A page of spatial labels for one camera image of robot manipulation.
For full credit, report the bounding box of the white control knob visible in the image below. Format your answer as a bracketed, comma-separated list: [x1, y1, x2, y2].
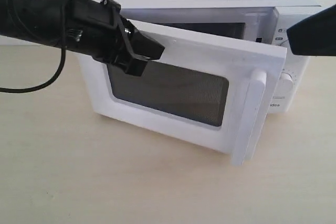
[274, 37, 290, 48]
[277, 72, 294, 94]

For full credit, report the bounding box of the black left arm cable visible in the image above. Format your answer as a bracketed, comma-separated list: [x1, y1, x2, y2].
[0, 0, 69, 94]

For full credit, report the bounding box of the white microwave door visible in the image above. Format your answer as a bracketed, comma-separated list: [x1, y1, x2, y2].
[78, 21, 287, 165]

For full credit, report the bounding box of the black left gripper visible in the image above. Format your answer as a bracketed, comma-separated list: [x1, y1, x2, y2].
[62, 0, 165, 77]

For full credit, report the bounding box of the white microwave oven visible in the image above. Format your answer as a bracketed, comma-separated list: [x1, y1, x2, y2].
[77, 0, 323, 114]

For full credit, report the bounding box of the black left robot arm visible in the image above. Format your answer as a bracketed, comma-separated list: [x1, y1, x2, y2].
[1, 0, 164, 76]

